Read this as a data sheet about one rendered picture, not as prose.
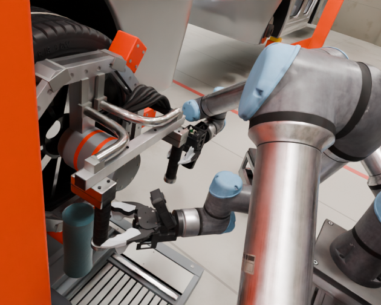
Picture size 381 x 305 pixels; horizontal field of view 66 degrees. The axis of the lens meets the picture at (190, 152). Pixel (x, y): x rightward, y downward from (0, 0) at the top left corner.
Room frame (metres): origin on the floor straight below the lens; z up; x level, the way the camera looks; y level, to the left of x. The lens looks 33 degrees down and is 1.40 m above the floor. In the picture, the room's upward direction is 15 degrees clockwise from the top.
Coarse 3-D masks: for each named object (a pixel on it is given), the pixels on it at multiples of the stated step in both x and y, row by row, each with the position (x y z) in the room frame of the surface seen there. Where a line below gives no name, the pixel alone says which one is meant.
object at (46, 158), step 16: (112, 80) 0.90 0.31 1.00; (64, 96) 0.74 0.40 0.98; (112, 96) 0.95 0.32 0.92; (48, 112) 0.68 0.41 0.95; (64, 112) 0.73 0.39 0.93; (48, 128) 0.68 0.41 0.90; (64, 128) 0.78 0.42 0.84; (48, 144) 0.72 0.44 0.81; (48, 160) 0.68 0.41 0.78; (48, 176) 0.78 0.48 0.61; (64, 176) 0.80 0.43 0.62; (48, 192) 0.68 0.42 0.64; (64, 192) 0.72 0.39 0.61
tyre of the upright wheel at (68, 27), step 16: (32, 16) 0.74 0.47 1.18; (48, 16) 0.77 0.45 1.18; (32, 32) 0.65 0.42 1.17; (48, 32) 0.68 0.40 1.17; (64, 32) 0.71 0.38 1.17; (80, 32) 0.76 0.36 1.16; (96, 32) 0.82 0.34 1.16; (48, 48) 0.67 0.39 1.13; (64, 48) 0.71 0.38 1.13; (80, 48) 0.76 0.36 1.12; (96, 48) 0.82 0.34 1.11; (48, 208) 0.64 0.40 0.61
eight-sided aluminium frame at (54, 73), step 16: (48, 64) 0.61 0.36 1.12; (64, 64) 0.66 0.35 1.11; (80, 64) 0.66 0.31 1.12; (96, 64) 0.71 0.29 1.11; (112, 64) 0.76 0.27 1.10; (48, 80) 0.57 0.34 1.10; (64, 80) 0.61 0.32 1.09; (128, 80) 0.84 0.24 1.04; (48, 96) 0.57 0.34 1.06; (128, 96) 0.93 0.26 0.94; (128, 128) 0.94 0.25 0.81; (64, 208) 0.65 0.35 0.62; (48, 224) 0.55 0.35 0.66
